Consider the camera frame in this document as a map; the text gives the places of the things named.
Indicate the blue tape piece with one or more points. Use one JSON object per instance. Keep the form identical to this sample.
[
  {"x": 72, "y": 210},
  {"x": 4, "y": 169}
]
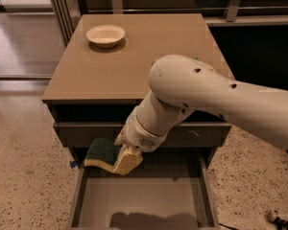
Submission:
[{"x": 73, "y": 164}]

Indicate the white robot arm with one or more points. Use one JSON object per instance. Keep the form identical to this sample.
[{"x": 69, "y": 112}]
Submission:
[{"x": 180, "y": 86}]

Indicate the open middle drawer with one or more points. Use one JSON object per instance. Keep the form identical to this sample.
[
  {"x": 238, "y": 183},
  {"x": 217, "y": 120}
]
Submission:
[{"x": 168, "y": 191}]

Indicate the grey drawer cabinet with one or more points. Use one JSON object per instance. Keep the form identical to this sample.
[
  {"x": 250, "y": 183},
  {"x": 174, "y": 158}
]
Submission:
[{"x": 103, "y": 85}]

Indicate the green and yellow sponge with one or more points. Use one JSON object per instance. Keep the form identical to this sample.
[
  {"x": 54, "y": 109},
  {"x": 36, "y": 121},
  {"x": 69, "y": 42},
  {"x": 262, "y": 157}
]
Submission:
[{"x": 102, "y": 154}]

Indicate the grey device on floor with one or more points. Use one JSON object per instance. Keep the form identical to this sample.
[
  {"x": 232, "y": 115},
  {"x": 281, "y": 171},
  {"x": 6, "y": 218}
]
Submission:
[{"x": 279, "y": 219}]

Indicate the white paper bowl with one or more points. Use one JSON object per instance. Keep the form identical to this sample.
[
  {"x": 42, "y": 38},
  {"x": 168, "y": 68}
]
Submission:
[{"x": 105, "y": 36}]

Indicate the metal shelf frame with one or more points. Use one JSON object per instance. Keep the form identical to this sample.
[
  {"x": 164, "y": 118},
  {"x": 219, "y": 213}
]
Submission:
[{"x": 216, "y": 12}]

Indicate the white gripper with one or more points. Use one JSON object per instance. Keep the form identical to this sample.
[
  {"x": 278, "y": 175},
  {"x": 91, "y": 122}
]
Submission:
[{"x": 138, "y": 137}]

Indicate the closed top drawer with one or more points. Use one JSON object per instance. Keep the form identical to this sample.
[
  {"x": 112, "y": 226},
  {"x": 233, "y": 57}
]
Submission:
[{"x": 185, "y": 135}]

